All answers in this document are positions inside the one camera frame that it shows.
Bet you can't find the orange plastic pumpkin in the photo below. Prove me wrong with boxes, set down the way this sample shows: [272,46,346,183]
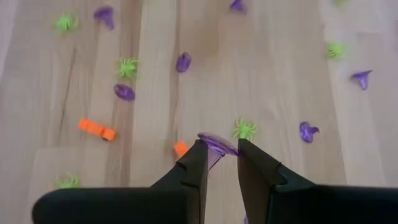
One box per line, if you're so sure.
[77,118,118,142]
[173,140,190,158]

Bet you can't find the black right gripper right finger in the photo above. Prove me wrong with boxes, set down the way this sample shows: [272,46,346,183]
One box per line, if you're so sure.
[237,138,398,224]

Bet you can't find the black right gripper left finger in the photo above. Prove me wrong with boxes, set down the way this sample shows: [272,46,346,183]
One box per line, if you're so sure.
[31,139,209,224]

